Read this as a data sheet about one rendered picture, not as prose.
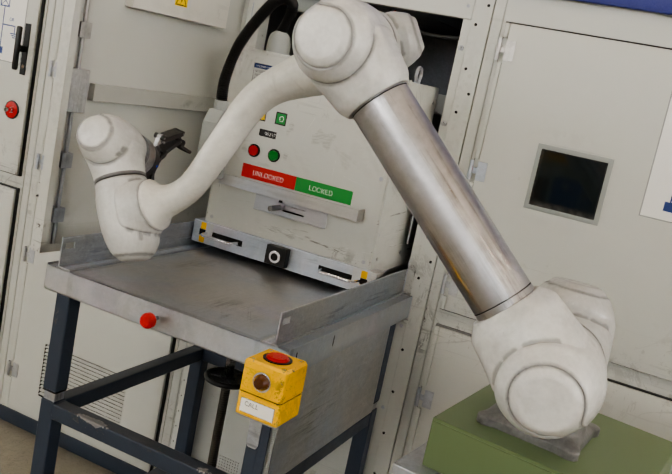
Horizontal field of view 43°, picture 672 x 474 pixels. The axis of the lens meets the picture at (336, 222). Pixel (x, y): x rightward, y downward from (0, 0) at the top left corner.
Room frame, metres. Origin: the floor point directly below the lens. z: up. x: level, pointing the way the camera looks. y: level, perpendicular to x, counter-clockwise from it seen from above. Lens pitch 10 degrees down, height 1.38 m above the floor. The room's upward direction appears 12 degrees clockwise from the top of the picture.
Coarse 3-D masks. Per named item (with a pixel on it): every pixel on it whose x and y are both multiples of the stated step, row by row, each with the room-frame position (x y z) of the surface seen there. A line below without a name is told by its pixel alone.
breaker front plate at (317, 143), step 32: (320, 96) 2.11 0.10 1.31; (256, 128) 2.17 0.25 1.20; (288, 128) 2.13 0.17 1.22; (320, 128) 2.10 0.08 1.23; (352, 128) 2.06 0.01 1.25; (256, 160) 2.16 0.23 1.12; (288, 160) 2.13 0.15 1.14; (320, 160) 2.09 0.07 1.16; (352, 160) 2.06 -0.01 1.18; (224, 192) 2.19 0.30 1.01; (384, 192) 2.02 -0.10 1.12; (224, 224) 2.19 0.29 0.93; (256, 224) 2.15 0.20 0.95; (288, 224) 2.11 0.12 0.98; (320, 224) 2.07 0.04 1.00; (352, 224) 2.04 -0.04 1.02; (352, 256) 2.04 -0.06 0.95
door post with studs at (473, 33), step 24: (480, 0) 2.16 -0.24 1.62; (480, 24) 2.15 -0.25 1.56; (480, 48) 2.15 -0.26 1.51; (456, 72) 2.17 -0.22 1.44; (456, 96) 2.16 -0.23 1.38; (456, 120) 2.15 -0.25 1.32; (456, 144) 2.15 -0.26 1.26; (432, 264) 2.14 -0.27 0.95; (408, 288) 2.17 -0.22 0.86; (408, 336) 2.15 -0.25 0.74; (408, 360) 2.15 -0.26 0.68; (384, 432) 2.15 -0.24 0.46; (384, 456) 2.15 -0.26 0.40
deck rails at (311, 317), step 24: (72, 240) 1.80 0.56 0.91; (96, 240) 1.87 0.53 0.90; (168, 240) 2.13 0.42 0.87; (192, 240) 2.23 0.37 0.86; (72, 264) 1.81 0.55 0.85; (96, 264) 1.84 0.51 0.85; (360, 288) 1.89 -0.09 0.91; (384, 288) 2.04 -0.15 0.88; (288, 312) 1.57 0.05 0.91; (312, 312) 1.67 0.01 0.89; (336, 312) 1.79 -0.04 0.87; (360, 312) 1.91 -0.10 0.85; (288, 336) 1.59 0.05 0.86
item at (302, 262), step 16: (224, 240) 2.17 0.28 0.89; (240, 240) 2.15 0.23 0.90; (256, 240) 2.13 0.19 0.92; (256, 256) 2.13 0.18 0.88; (304, 256) 2.08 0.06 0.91; (320, 256) 2.06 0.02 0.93; (304, 272) 2.07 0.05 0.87; (336, 272) 2.04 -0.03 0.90; (352, 272) 2.02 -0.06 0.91; (368, 272) 2.00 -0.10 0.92
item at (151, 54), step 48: (96, 0) 1.96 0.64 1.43; (144, 0) 2.05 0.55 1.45; (192, 0) 2.20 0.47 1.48; (240, 0) 2.41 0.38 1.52; (96, 48) 1.98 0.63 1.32; (144, 48) 2.11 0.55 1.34; (192, 48) 2.27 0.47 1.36; (96, 96) 1.98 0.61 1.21; (144, 96) 2.11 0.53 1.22; (192, 96) 2.27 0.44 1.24; (48, 144) 1.89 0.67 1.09; (192, 144) 2.32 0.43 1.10; (48, 192) 1.88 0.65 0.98; (48, 240) 1.93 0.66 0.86
